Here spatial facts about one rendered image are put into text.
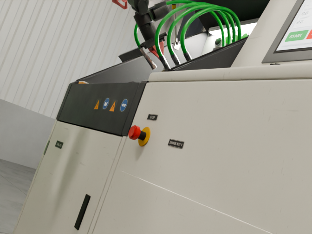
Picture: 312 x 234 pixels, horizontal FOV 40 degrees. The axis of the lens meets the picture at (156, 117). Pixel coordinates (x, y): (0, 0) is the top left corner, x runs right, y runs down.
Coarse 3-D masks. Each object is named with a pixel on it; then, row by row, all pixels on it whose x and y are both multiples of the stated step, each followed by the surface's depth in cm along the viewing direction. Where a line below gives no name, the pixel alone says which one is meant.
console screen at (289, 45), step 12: (300, 0) 123; (300, 12) 119; (288, 24) 120; (300, 24) 115; (276, 36) 121; (288, 36) 116; (300, 36) 112; (276, 48) 117; (288, 48) 113; (300, 48) 109; (264, 60) 118; (276, 60) 114; (288, 60) 110; (300, 60) 107
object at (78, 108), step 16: (80, 96) 160; (96, 96) 146; (112, 96) 134; (128, 96) 124; (64, 112) 170; (80, 112) 154; (96, 112) 141; (112, 112) 129; (128, 112) 120; (96, 128) 136; (112, 128) 125
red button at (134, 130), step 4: (132, 128) 105; (136, 128) 104; (144, 128) 108; (148, 128) 106; (132, 132) 104; (136, 132) 104; (140, 132) 105; (144, 132) 106; (148, 132) 106; (132, 136) 104; (136, 136) 104; (140, 136) 105; (144, 136) 106; (148, 136) 105; (140, 140) 108; (144, 140) 106; (140, 144) 107; (144, 144) 105
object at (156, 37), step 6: (180, 6) 152; (186, 6) 153; (174, 12) 151; (168, 18) 150; (162, 24) 149; (228, 24) 162; (156, 30) 148; (228, 30) 163; (156, 36) 148; (228, 36) 163; (156, 42) 148; (228, 42) 163; (156, 48) 149; (162, 60) 150; (168, 66) 151
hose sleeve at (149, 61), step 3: (141, 51) 168; (144, 51) 168; (144, 54) 168; (147, 54) 168; (144, 57) 168; (147, 57) 168; (147, 60) 168; (150, 60) 168; (150, 63) 168; (153, 63) 168
